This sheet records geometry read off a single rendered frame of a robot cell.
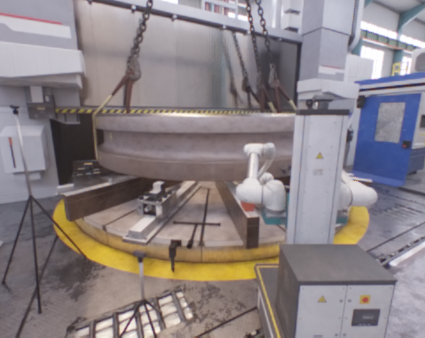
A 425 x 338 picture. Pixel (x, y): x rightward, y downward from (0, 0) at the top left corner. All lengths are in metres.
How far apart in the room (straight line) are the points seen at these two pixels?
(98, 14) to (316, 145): 5.13
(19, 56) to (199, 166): 2.57
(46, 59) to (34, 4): 0.89
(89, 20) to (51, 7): 1.59
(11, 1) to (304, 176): 4.12
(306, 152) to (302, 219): 0.51
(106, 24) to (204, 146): 3.75
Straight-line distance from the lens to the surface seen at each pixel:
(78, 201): 3.52
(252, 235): 2.45
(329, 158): 1.69
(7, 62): 3.69
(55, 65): 3.60
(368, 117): 7.27
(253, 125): 2.89
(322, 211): 1.80
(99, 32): 5.67
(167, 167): 2.98
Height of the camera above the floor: 1.74
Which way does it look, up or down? 11 degrees down
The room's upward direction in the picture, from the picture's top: straight up
